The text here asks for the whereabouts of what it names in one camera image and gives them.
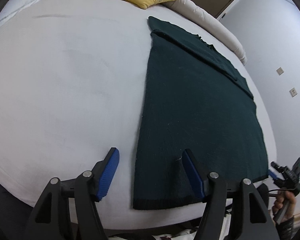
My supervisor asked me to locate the dark green knit sweater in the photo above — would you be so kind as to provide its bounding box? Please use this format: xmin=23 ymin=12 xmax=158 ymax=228
xmin=133 ymin=16 xmax=268 ymax=210

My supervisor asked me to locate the person right hand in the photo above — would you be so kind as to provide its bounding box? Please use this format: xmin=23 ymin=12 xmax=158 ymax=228
xmin=272 ymin=191 xmax=296 ymax=222

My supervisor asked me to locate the white bed sheet mattress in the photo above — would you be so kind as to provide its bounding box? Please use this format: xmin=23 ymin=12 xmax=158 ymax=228
xmin=0 ymin=0 xmax=277 ymax=230

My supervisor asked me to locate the beige quilted duvet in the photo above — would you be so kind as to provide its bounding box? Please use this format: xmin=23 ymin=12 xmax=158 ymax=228
xmin=164 ymin=0 xmax=248 ymax=65

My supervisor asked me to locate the lower beige wall socket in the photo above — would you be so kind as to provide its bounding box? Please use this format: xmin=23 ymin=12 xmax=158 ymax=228
xmin=289 ymin=88 xmax=298 ymax=97

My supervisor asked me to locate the beige wall socket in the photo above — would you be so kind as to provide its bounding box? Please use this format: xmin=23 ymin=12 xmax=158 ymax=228
xmin=276 ymin=67 xmax=284 ymax=75
xmin=289 ymin=88 xmax=298 ymax=97

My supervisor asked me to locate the upper beige wall socket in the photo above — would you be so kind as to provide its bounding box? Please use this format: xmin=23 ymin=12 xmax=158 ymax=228
xmin=276 ymin=67 xmax=284 ymax=75

